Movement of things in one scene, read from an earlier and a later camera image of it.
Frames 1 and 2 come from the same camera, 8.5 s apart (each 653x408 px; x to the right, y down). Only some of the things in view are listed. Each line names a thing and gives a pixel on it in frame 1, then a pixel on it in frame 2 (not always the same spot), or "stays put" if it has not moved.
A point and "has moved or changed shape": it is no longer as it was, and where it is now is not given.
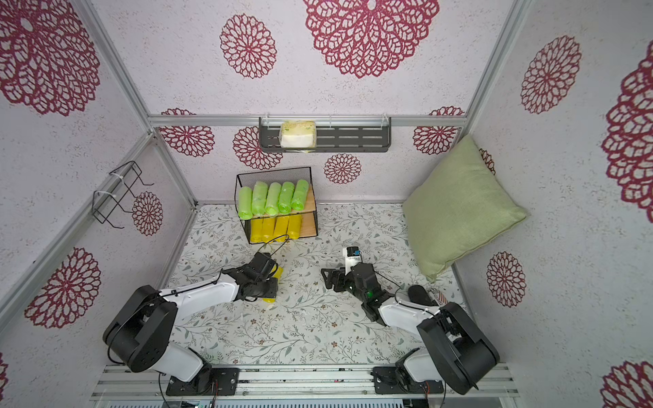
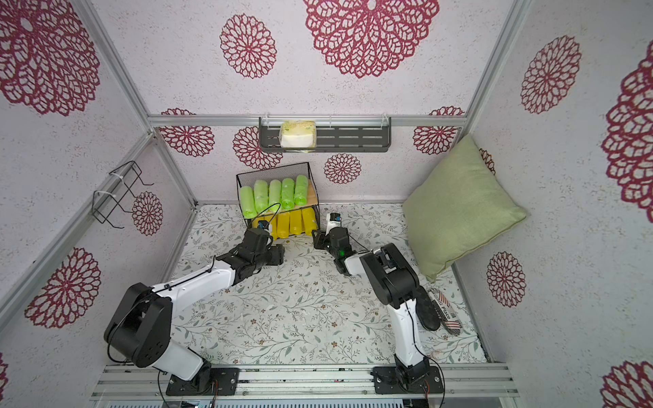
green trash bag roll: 299,197 stays put
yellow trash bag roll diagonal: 293,228 stays put
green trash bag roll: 286,197 stays put
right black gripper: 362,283 to 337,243
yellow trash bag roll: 268,230 stays put
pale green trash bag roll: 272,202 has moved or changed shape
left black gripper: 273,291 to 277,252
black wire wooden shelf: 277,203 stays put
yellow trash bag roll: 278,274 to 309,220
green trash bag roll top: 259,195 stays put
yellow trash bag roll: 280,229 stays put
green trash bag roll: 245,202 stays put
